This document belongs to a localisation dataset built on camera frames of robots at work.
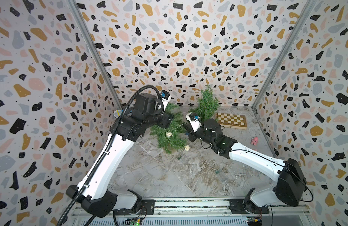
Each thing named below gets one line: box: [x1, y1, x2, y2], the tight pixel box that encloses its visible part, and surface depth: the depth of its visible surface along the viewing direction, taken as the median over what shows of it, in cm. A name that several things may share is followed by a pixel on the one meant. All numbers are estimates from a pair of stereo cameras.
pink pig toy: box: [251, 136, 259, 146], surface depth 102 cm
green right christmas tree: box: [188, 84, 220, 123], surface depth 78 cm
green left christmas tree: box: [150, 102, 190, 155], surface depth 76 cm
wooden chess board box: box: [215, 112, 248, 130], surface depth 112 cm
